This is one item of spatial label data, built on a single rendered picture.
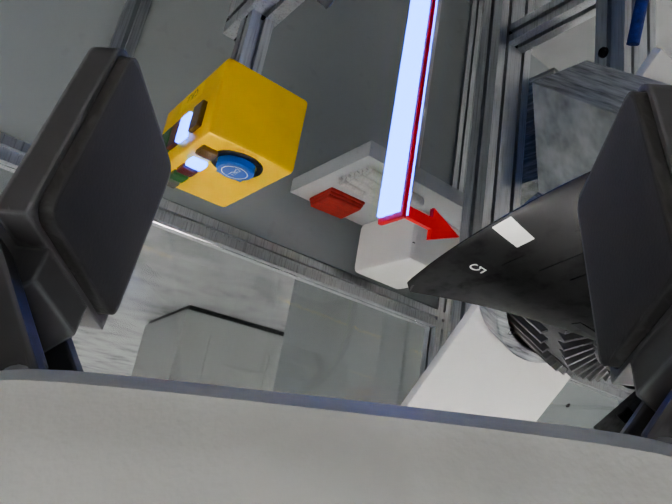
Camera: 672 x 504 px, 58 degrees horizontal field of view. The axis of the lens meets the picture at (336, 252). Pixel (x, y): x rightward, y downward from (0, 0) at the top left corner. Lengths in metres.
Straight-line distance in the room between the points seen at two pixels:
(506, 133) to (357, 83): 0.47
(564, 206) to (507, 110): 0.67
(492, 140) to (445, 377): 0.42
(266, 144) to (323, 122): 0.72
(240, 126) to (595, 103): 0.34
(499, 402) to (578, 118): 0.46
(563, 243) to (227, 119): 0.33
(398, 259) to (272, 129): 0.56
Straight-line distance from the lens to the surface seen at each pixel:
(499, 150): 1.07
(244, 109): 0.63
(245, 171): 0.63
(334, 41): 1.46
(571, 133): 0.69
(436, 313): 1.44
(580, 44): 2.12
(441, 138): 1.60
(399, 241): 1.15
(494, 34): 1.20
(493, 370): 0.91
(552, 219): 0.47
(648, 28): 1.09
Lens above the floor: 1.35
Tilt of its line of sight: 20 degrees down
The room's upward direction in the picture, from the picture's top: 170 degrees counter-clockwise
